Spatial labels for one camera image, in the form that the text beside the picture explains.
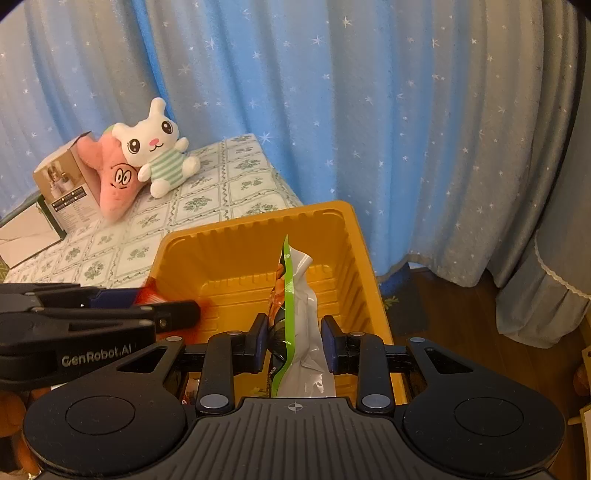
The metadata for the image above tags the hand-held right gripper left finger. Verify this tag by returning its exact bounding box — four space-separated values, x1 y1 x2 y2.
115 314 269 416

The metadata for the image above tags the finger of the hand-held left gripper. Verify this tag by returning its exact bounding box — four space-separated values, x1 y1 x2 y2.
0 300 201 343
0 284 141 309

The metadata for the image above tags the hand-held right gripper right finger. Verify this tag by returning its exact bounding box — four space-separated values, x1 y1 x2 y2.
322 316 472 415

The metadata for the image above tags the large red snack packet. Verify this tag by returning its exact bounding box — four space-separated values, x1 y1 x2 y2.
134 286 215 330

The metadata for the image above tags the green edged snack bag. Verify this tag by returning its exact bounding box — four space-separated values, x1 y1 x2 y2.
268 234 338 398

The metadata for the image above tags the orange plastic tray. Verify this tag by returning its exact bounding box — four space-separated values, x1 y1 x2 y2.
147 200 409 407

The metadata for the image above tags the person's left hand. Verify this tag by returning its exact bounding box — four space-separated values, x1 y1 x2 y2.
0 391 40 480

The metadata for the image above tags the dark floor mat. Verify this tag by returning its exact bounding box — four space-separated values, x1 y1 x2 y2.
379 265 432 337

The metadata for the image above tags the white rectangular box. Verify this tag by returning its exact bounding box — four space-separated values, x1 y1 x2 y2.
0 191 63 269

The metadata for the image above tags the beige product box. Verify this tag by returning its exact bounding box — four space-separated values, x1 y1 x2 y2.
45 131 109 234

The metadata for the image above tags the pink plush toy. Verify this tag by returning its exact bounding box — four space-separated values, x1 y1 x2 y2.
76 124 148 223

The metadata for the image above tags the floral tablecloth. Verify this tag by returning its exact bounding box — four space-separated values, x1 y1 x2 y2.
2 134 304 296

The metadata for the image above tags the white rabbit plush toy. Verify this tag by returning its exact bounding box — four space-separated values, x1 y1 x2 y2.
112 98 201 199

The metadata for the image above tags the lace trimmed grey curtain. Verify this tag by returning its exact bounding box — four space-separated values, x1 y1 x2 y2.
496 69 591 349

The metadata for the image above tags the blue star curtain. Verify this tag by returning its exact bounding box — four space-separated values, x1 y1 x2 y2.
0 0 568 282

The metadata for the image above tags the light wooden furniture piece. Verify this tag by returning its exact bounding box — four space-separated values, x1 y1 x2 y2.
570 346 591 425

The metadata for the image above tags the plain grey curtain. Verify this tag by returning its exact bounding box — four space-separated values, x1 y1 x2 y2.
522 0 588 259

